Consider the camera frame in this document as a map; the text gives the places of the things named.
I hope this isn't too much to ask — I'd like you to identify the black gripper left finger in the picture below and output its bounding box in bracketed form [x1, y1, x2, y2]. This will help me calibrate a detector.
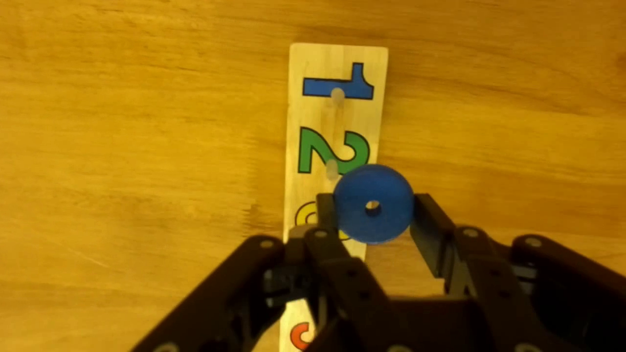
[131, 194, 391, 352]

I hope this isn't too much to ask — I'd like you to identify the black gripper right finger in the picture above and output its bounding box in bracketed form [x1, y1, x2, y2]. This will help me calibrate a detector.
[411, 194, 626, 352]

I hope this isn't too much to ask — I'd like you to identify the blue ring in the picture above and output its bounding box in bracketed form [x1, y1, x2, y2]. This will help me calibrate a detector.
[332, 163, 415, 245]

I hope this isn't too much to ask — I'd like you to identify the wooden number peg board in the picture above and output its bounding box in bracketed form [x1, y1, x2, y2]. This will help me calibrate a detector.
[278, 42, 391, 352]

